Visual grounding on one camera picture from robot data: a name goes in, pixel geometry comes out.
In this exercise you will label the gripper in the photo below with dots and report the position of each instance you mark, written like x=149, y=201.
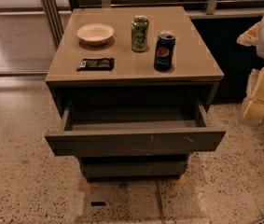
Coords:
x=255, y=85

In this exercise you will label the grey top drawer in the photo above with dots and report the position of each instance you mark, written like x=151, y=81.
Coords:
x=140, y=131

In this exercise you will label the grey drawer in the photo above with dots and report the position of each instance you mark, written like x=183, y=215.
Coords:
x=133, y=166
x=140, y=131

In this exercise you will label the grey drawer cabinet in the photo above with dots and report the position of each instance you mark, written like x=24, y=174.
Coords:
x=133, y=82

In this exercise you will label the grey lower drawer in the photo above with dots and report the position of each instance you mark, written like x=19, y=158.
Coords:
x=133, y=166

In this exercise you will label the blue Pepsi can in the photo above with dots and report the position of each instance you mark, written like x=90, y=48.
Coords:
x=164, y=51

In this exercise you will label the green soda can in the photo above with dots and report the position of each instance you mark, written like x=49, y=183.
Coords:
x=140, y=25

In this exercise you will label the black snack packet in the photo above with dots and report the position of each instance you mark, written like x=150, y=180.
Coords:
x=96, y=64

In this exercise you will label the white bowl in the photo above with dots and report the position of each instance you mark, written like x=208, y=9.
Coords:
x=95, y=34

